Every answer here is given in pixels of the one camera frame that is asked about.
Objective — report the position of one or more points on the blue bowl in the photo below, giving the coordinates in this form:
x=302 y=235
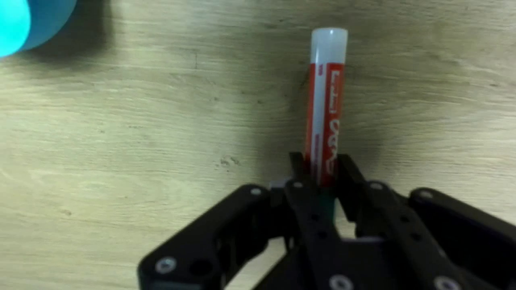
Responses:
x=29 y=21

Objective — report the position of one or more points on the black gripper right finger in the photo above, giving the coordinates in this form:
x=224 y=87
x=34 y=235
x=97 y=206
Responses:
x=419 y=235

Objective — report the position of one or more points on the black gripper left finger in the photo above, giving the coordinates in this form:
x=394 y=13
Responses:
x=258 y=235

